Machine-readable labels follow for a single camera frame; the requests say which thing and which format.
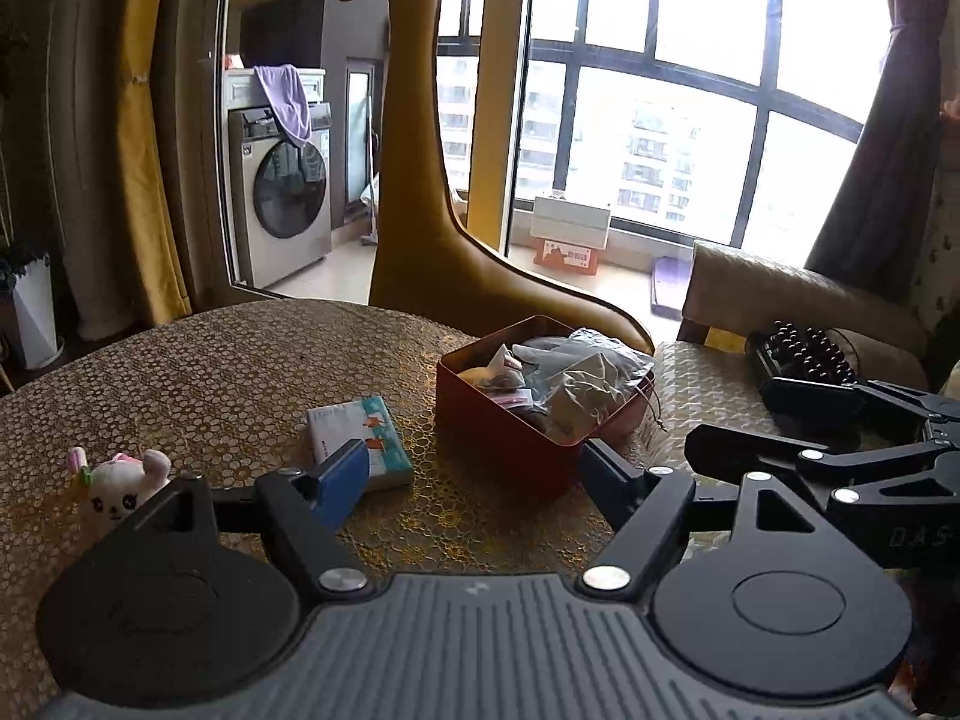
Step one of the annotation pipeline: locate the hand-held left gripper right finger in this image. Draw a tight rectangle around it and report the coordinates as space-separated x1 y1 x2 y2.
577 439 827 601

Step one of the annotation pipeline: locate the beige upholstered chair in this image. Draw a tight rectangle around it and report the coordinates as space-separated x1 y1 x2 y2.
652 240 960 466

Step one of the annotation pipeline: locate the translucent white drawstring bag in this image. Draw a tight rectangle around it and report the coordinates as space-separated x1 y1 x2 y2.
536 352 668 440

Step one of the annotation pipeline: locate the red printed cardboard box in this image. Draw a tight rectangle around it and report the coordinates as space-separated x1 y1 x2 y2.
534 236 601 277

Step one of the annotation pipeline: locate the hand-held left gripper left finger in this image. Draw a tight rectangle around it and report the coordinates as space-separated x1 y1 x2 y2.
97 439 372 602

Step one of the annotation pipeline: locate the small pink white tissue pack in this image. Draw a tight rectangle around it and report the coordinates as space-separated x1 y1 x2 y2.
480 379 533 410

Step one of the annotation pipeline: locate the white washing machine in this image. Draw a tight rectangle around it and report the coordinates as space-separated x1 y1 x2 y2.
223 67 333 290

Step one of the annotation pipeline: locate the white cardboard box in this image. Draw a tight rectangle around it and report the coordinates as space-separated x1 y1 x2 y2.
529 195 612 250

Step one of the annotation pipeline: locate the yellow curtain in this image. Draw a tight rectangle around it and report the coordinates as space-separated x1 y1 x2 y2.
116 0 192 327

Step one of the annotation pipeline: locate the brown curtain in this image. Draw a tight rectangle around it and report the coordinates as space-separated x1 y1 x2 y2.
806 0 946 290

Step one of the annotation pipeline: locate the fox print tissue pack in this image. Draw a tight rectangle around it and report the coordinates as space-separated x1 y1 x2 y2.
306 395 415 492

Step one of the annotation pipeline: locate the beige curtain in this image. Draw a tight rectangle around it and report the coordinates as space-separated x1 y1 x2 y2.
161 0 233 308

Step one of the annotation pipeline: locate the red metal tin box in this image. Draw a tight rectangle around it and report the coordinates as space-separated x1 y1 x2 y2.
436 315 657 500

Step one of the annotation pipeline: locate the white planter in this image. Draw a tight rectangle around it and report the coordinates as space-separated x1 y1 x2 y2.
11 251 65 370

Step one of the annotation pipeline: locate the black beaded massager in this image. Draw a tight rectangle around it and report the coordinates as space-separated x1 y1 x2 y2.
746 321 871 421

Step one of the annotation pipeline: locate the silver foil bag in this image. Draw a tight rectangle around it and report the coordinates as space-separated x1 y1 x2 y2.
514 336 586 385

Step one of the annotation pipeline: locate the purple flat board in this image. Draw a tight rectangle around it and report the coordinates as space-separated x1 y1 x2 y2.
651 256 695 318

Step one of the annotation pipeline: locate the purple cloth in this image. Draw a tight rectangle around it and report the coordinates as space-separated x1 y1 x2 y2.
253 64 312 149

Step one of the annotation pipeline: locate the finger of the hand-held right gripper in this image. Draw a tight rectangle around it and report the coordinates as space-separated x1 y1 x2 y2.
763 377 960 441
684 424 960 505

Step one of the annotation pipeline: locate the brown giraffe statue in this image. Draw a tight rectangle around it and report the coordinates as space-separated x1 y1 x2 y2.
334 0 655 353

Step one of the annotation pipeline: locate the white plush bunny toy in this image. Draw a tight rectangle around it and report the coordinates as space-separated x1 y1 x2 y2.
66 448 173 545

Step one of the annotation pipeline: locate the translucent plastic pouch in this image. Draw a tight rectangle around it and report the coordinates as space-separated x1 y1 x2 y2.
570 326 653 376

